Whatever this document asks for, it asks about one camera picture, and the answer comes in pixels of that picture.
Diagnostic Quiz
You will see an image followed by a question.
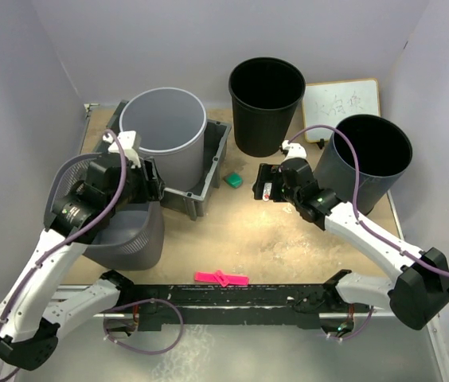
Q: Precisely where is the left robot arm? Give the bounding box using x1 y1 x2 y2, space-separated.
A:
0 153 164 371

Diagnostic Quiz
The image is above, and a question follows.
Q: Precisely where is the pink plastic clip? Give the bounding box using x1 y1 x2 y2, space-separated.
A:
194 270 249 287

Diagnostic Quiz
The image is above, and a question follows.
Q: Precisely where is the green small block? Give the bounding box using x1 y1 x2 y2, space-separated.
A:
224 172 243 189

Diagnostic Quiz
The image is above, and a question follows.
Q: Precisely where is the black round bin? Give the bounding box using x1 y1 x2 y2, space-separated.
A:
228 57 306 158

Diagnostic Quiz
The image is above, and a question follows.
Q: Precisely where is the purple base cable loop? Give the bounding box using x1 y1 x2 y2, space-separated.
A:
103 298 185 356

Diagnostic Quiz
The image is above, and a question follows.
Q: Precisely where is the light grey round bin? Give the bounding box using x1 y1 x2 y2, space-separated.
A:
119 88 207 191

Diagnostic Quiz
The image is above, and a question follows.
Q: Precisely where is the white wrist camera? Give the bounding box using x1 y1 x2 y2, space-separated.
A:
103 131 141 167
280 140 306 161

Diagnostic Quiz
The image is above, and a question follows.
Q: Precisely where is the grey plastic crate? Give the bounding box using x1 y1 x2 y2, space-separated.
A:
84 100 232 220

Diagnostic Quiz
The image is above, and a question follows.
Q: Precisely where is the grey ribbed square bin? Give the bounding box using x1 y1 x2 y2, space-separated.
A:
44 153 164 271

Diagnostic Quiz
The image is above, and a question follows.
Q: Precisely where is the white ruler set package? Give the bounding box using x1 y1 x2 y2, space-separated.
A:
262 182 272 202

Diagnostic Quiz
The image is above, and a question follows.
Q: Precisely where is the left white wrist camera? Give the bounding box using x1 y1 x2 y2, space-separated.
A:
103 131 141 167

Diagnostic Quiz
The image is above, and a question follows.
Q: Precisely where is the small whiteboard on stand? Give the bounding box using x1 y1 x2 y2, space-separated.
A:
302 78 381 127

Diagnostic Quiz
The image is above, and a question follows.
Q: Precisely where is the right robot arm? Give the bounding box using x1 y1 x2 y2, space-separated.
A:
252 158 449 330

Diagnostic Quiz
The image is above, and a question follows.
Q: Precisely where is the dark blue round bin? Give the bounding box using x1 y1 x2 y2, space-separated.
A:
314 115 412 215

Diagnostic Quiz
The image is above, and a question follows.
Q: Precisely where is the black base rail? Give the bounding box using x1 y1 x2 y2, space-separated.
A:
107 283 349 331

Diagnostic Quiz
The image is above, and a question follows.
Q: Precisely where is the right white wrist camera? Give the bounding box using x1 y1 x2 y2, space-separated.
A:
280 140 306 161

